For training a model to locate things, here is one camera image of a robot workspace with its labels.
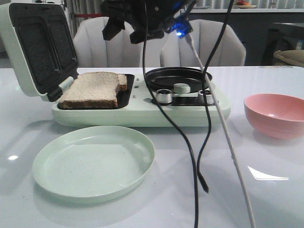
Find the fruit plate on counter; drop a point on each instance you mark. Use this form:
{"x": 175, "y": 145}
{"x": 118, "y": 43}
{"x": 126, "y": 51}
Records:
{"x": 242, "y": 4}

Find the green breakfast maker base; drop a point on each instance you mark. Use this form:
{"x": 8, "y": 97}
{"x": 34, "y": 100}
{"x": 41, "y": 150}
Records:
{"x": 140, "y": 112}

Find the blue lit camera module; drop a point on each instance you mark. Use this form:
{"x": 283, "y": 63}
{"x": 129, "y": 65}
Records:
{"x": 181, "y": 26}

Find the silver control knob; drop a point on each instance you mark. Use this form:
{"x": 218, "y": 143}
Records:
{"x": 205, "y": 97}
{"x": 164, "y": 96}

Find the white cabinet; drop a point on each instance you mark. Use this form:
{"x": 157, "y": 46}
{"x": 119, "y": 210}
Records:
{"x": 151, "y": 50}

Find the pink plastic bowl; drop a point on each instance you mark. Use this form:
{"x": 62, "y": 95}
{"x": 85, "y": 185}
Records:
{"x": 277, "y": 116}

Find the left grey upholstered chair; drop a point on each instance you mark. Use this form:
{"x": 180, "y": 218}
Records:
{"x": 93, "y": 51}

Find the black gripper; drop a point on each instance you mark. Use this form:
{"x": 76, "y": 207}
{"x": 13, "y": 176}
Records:
{"x": 153, "y": 15}

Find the green round pan knob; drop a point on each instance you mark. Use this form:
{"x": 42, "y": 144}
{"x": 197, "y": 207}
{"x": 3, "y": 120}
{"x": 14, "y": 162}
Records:
{"x": 181, "y": 88}

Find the green breakfast maker lid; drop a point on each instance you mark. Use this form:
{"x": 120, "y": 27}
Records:
{"x": 38, "y": 42}

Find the left silver control knob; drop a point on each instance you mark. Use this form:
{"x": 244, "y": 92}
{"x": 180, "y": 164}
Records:
{"x": 164, "y": 96}

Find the tan cushion at right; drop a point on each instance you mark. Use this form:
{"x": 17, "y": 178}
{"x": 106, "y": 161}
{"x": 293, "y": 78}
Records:
{"x": 289, "y": 58}

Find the black round frying pan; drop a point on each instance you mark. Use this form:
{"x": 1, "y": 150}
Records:
{"x": 166, "y": 77}

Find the right silver control knob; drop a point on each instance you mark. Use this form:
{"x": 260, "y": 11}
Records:
{"x": 205, "y": 97}

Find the white bread slice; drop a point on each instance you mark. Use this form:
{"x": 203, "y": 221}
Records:
{"x": 122, "y": 78}
{"x": 92, "y": 90}

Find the light green round plate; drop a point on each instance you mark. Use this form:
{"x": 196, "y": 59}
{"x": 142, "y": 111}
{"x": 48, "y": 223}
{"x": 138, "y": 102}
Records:
{"x": 94, "y": 164}

